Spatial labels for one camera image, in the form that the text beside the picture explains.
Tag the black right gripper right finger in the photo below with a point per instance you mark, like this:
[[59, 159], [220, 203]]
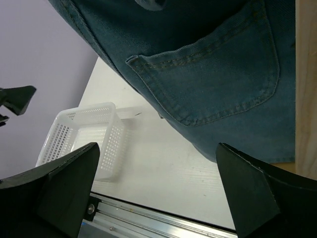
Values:
[[266, 201]]

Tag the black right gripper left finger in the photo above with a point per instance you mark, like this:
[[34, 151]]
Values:
[[49, 201]]

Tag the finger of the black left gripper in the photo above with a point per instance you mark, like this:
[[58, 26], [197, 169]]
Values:
[[17, 99]]

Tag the blue denim skirt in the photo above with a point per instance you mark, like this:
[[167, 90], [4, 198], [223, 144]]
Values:
[[219, 71]]

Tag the wooden clothes rack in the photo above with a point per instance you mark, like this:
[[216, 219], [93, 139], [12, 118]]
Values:
[[306, 91]]

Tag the white plastic basket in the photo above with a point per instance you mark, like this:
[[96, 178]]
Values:
[[76, 127]]

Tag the aluminium front rail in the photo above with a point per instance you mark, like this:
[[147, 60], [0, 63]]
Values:
[[122, 219]]

